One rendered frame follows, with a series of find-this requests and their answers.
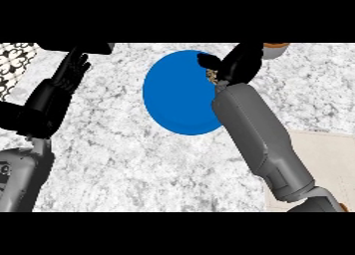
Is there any black and white patterned placemat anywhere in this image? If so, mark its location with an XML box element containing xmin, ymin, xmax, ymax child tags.
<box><xmin>0</xmin><ymin>42</ymin><xmax>42</xmax><ymax>105</ymax></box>

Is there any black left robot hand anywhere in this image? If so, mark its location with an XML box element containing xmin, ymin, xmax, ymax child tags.
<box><xmin>0</xmin><ymin>46</ymin><xmax>95</xmax><ymax>140</ymax></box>

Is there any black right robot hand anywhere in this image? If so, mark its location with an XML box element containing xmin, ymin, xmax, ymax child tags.
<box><xmin>196</xmin><ymin>42</ymin><xmax>267</xmax><ymax>87</ymax></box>

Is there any beige placemat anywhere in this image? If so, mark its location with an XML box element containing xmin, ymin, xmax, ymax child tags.
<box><xmin>264</xmin><ymin>128</ymin><xmax>355</xmax><ymax>213</ymax></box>

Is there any brown cupcake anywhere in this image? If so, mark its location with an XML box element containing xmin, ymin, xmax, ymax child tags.
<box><xmin>205</xmin><ymin>68</ymin><xmax>219</xmax><ymax>85</ymax></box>

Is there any blue round plate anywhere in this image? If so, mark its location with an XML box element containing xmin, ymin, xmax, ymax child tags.
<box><xmin>142</xmin><ymin>49</ymin><xmax>225</xmax><ymax>136</ymax></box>

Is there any grey cup with orange rim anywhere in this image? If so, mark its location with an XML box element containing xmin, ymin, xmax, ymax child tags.
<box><xmin>261</xmin><ymin>42</ymin><xmax>292</xmax><ymax>61</ymax></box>

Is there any black appliance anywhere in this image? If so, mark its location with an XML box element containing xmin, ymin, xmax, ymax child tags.
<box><xmin>36</xmin><ymin>42</ymin><xmax>117</xmax><ymax>56</ymax></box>

